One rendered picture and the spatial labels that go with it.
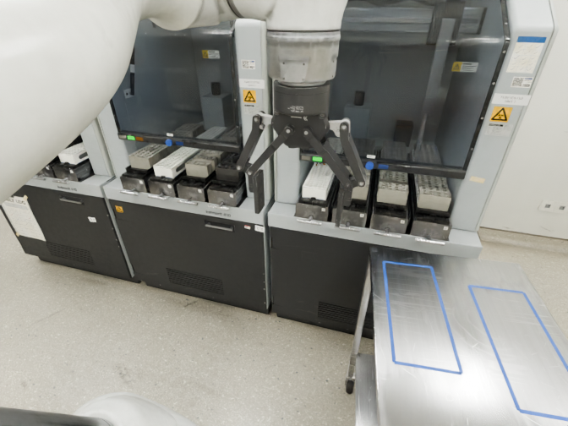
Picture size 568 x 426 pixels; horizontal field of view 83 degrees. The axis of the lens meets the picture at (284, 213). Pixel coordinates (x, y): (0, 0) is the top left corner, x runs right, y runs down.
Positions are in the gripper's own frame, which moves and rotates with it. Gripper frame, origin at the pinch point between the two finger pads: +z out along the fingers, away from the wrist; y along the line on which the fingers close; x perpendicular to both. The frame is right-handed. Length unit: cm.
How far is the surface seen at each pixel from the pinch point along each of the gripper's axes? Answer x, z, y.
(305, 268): 66, 74, -12
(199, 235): 66, 66, -65
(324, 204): 66, 39, -5
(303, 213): 66, 44, -13
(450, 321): 19, 38, 36
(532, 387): 6, 38, 49
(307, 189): 70, 35, -13
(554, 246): 186, 118, 146
